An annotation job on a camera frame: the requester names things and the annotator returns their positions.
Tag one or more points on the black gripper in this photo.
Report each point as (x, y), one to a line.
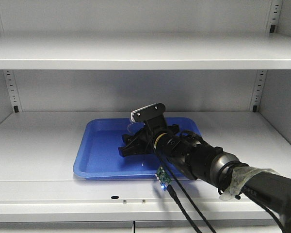
(143, 141)

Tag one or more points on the clear glass beaker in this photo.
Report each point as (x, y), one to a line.
(134, 127)

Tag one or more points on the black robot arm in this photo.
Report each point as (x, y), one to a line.
(196, 159)

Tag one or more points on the grey upper cabinet shelf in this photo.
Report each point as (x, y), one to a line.
(144, 51)

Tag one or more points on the grey cabinet shelf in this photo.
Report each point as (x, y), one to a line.
(38, 150)
(144, 51)

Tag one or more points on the grey lower cabinet shelf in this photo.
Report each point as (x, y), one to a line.
(38, 150)

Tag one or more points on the blue plastic tray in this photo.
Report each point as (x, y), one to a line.
(98, 157)

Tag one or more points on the green circuit board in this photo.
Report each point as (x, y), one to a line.
(163, 178)

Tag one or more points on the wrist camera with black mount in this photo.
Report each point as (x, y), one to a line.
(151, 115)

